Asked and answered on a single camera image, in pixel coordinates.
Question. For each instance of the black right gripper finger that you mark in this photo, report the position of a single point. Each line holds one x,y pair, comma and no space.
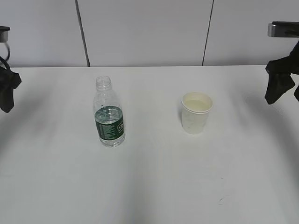
279,71

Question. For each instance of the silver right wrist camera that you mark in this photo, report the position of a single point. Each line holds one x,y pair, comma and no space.
283,29

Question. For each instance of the clear water bottle green label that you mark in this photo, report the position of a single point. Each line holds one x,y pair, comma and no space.
108,113

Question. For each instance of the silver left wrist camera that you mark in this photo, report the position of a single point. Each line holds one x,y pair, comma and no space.
4,33

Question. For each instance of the white paper cup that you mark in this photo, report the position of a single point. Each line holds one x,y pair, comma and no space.
196,107

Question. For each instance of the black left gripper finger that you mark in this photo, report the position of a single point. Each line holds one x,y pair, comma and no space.
8,82

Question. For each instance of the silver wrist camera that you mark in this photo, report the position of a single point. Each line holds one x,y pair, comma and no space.
4,33
283,29

